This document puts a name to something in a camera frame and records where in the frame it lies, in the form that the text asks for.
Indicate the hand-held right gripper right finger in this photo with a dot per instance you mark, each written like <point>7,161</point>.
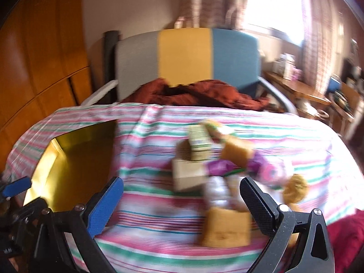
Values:
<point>256,202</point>

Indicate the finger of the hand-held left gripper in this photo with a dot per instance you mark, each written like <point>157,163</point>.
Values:
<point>25,213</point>
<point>17,185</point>

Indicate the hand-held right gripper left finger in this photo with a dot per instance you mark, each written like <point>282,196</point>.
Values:
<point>105,202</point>

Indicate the large yellow sponge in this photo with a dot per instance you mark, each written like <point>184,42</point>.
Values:
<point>226,227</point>

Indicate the white plastic bag wad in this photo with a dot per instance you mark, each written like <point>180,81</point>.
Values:
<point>217,190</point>

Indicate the yellow plush toy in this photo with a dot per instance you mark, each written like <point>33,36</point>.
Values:
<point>295,189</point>

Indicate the gold tin box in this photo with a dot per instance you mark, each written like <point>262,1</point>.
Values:
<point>76,162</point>

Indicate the small purple packet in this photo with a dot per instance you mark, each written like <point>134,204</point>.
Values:
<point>220,167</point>

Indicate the beige tall box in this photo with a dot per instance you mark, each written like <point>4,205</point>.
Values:
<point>187,176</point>

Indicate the green white small box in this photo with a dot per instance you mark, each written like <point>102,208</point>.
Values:
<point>199,143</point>

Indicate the striped bed sheet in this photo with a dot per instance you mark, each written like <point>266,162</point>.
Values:
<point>142,233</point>

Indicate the red cloth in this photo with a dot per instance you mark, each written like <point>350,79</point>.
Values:
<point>349,233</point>

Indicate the white armrest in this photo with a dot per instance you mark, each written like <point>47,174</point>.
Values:
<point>99,93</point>

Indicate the red-brown quilted jacket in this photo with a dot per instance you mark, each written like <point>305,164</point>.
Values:
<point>210,93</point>

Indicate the wooden desk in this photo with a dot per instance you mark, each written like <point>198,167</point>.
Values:
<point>298,89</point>

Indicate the wooden wardrobe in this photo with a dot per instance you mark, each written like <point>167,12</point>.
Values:
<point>34,62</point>

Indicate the small pink box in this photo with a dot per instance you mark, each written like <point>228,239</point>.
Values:
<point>297,74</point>

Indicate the wooden chair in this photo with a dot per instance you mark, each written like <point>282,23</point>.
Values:
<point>348,99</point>

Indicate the white carton box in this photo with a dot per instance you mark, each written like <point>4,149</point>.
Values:
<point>284,62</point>

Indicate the grey yellow blue chair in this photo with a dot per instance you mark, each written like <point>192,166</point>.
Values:
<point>184,57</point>

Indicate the beige patterned curtain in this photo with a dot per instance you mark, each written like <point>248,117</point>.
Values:
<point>210,0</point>
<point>321,34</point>

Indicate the window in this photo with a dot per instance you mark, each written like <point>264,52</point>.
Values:
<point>273,5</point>

